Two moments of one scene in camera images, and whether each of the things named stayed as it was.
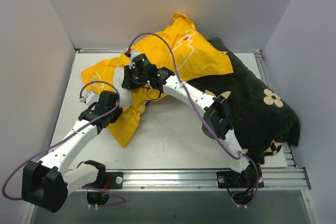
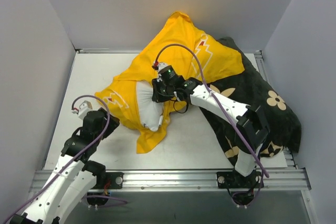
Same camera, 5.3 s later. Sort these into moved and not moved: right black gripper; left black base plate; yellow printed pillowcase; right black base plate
Moved: yellow printed pillowcase; right black gripper
Not moved: right black base plate; left black base plate
